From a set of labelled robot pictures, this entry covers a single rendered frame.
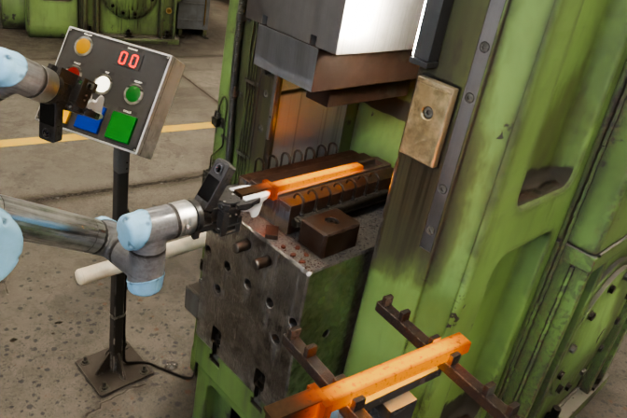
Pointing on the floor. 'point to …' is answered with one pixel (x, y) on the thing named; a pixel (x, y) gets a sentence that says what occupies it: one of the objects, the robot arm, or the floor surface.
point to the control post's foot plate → (121, 379)
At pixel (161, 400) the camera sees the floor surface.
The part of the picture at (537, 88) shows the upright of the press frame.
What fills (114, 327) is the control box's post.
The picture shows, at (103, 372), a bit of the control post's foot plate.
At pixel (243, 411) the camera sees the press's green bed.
